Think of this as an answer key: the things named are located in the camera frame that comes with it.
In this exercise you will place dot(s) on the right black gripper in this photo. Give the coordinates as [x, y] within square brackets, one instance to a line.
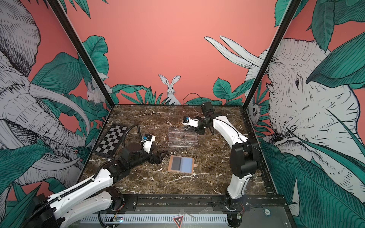
[200, 132]

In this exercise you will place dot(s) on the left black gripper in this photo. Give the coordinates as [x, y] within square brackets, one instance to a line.
[158, 159]

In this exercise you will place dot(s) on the clear plastic organizer box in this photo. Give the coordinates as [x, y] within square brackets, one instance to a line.
[179, 137]

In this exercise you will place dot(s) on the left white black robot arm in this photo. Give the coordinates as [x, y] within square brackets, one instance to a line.
[96, 193]

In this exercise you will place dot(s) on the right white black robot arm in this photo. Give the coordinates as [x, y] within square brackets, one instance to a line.
[243, 157]

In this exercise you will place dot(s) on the black white checkerboard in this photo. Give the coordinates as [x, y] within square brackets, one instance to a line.
[111, 141]

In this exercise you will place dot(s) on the red triangle warning sticker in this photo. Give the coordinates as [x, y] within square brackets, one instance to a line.
[178, 221]

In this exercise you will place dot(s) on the white perforated vent strip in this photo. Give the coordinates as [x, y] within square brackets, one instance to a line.
[164, 218]

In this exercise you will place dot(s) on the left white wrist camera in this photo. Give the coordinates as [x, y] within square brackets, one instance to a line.
[147, 142]

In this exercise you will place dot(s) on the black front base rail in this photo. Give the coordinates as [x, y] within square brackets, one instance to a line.
[218, 203]

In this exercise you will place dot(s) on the right black frame post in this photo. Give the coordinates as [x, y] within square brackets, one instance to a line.
[287, 18]

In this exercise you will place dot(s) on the black frame post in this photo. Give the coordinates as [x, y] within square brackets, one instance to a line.
[287, 18]
[78, 45]

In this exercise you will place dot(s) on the left black frame post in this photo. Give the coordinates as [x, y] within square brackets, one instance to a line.
[78, 45]

